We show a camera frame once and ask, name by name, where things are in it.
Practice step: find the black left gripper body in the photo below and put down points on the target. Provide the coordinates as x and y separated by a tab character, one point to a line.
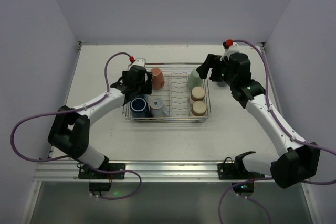
146	81

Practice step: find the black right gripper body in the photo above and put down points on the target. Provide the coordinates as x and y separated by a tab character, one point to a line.
213	67

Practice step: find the dark teal grey mug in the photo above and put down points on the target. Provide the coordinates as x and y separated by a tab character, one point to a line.
222	84

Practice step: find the dark blue mug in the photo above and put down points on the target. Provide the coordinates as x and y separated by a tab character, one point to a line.
139	108

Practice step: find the pale blue grey cup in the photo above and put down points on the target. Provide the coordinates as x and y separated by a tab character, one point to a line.
158	108

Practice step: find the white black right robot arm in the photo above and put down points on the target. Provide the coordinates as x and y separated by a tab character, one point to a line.
294	161

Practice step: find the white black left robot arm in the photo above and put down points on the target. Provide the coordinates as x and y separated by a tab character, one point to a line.
71	127

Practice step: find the pink dotted mug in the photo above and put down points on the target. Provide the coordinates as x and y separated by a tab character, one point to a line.
158	80

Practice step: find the mint green cup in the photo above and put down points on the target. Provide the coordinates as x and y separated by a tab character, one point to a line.
194	80

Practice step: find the cream brown cup middle right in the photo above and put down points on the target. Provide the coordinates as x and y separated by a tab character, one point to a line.
197	94

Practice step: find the cream brown cup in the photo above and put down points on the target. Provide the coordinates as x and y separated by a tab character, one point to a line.
197	94
198	108

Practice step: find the cream brown cup front right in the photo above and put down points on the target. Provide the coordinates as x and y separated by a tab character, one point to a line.
198	108

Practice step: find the left controller box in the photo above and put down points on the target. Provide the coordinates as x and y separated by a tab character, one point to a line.
99	187

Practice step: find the controller box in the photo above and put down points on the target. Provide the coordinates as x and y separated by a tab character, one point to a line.
99	187
245	189

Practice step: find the right controller box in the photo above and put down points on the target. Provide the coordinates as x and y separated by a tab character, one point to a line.
245	189

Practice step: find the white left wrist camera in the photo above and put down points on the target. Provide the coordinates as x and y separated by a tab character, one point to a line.
140	62

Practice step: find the chrome wire dish rack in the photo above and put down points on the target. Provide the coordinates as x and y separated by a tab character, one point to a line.
175	95

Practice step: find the aluminium mounting rail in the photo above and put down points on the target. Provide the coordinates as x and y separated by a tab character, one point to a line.
150	171

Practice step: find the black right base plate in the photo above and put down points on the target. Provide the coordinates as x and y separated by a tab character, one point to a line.
227	171

